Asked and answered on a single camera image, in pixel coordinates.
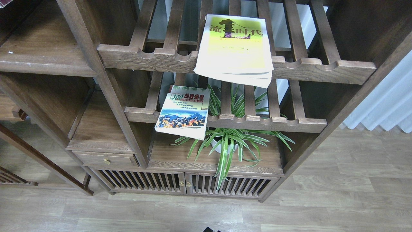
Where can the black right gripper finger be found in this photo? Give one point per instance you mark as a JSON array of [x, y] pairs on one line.
[[208, 229]]

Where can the maroon hardcover book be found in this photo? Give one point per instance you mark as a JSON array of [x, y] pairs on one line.
[[4, 3]]

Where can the right slatted cabinet door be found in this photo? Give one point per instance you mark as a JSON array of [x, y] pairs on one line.
[[234, 186]]

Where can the slatted cabinet door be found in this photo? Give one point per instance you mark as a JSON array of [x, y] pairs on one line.
[[234, 186], [143, 181]]

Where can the white plant pot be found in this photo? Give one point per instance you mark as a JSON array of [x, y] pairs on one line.
[[217, 145]]

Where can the green spider plant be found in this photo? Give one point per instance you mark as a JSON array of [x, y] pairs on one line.
[[231, 140]]

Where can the left slatted cabinet door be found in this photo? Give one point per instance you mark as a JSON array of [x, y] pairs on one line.
[[143, 181]]

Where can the colorful illustrated paperback book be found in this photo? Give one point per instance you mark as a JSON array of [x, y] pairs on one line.
[[184, 112]]

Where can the dark wooden bookshelf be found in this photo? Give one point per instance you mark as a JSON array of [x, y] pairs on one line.
[[89, 72]]

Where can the wooden drawer with brass knob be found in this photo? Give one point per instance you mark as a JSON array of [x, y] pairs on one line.
[[106, 159]]

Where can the yellow green cover book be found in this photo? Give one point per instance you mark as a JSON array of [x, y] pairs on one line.
[[235, 49]]

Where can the white pleated curtain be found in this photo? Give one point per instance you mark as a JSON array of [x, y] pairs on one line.
[[389, 104]]

